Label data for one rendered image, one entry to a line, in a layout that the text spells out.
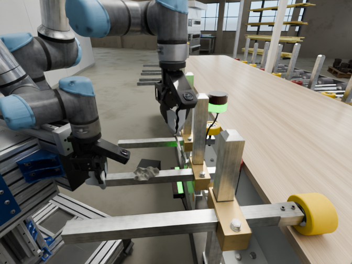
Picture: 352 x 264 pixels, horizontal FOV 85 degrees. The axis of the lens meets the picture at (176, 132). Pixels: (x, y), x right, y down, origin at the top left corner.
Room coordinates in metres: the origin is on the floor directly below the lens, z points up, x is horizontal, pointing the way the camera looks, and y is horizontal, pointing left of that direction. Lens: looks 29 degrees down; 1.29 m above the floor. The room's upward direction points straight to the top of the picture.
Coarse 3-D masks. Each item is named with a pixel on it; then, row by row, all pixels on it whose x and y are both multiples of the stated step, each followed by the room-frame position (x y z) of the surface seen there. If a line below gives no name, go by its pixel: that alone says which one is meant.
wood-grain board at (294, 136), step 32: (192, 64) 2.36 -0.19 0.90; (224, 64) 2.36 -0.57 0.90; (256, 96) 1.18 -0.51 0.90; (288, 96) 1.18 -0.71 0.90; (320, 96) 1.18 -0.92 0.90; (224, 128) 0.74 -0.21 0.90; (256, 128) 0.74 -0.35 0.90; (288, 128) 0.74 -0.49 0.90; (320, 128) 0.74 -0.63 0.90; (256, 160) 0.51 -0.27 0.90; (288, 160) 0.51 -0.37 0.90; (320, 160) 0.51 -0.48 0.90; (288, 192) 0.37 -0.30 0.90; (320, 192) 0.37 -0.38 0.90; (320, 256) 0.21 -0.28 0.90
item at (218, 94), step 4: (212, 92) 0.56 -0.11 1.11; (216, 92) 0.56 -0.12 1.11; (220, 92) 0.56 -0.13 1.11; (224, 92) 0.56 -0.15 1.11; (216, 96) 0.53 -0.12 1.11; (220, 96) 0.52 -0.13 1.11; (212, 104) 0.53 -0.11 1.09; (216, 104) 0.52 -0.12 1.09; (224, 104) 0.53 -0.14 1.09; (208, 112) 0.53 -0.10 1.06; (212, 112) 0.53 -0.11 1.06; (208, 116) 0.54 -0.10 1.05; (216, 116) 0.55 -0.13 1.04; (212, 124) 0.55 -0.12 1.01; (208, 128) 0.55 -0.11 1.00
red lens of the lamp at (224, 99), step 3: (207, 93) 0.56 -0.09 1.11; (210, 96) 0.53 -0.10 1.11; (213, 96) 0.53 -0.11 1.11; (225, 96) 0.53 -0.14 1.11; (210, 99) 0.53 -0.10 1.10; (213, 99) 0.53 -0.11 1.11; (216, 99) 0.52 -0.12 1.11; (219, 99) 0.52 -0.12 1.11; (222, 99) 0.52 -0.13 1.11; (225, 99) 0.53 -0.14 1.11; (210, 102) 0.53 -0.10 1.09; (213, 102) 0.53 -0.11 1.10; (216, 102) 0.52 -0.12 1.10; (219, 102) 0.52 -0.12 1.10; (222, 102) 0.52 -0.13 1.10; (225, 102) 0.53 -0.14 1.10
